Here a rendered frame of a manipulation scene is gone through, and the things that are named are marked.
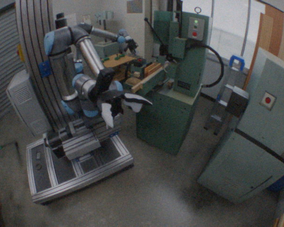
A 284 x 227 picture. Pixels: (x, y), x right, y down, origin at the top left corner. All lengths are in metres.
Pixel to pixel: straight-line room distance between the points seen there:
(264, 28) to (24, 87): 2.64
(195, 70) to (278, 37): 1.62
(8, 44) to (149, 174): 3.77
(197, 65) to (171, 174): 1.17
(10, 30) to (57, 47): 3.04
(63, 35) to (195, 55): 0.90
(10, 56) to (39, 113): 2.78
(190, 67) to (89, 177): 1.35
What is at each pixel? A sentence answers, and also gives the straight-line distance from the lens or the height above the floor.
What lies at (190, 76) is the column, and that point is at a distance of 1.19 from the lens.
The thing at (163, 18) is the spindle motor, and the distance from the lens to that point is 1.20.
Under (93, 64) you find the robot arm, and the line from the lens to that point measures 0.69.
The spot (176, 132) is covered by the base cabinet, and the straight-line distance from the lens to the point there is 1.45.
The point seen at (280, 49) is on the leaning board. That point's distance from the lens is 2.32.
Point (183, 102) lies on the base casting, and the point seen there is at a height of 0.79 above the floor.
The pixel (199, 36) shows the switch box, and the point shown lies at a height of 1.35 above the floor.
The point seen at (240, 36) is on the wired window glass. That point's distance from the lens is 2.45.
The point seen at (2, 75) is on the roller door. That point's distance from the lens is 3.79.
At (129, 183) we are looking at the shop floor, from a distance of 1.58.
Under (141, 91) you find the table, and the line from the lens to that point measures 1.12.
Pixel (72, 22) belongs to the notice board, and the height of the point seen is 1.44.
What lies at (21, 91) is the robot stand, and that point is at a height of 1.18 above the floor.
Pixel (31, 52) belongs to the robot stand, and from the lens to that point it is 0.97.
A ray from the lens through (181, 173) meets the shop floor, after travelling 1.67.
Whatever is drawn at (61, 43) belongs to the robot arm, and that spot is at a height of 1.39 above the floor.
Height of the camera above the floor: 1.49
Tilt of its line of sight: 42 degrees down
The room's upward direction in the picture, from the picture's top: straight up
